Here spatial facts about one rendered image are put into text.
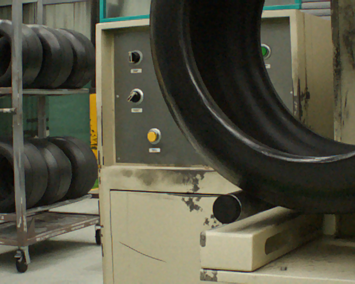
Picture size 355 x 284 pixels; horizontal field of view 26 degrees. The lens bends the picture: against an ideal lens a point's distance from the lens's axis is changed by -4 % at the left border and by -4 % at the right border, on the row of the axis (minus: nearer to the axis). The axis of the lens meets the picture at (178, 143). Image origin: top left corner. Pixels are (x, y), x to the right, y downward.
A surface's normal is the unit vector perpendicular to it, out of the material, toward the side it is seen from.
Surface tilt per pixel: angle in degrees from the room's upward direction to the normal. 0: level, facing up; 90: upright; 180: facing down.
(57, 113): 90
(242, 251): 90
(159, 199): 90
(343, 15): 90
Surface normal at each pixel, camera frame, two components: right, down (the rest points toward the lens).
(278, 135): -0.37, -0.08
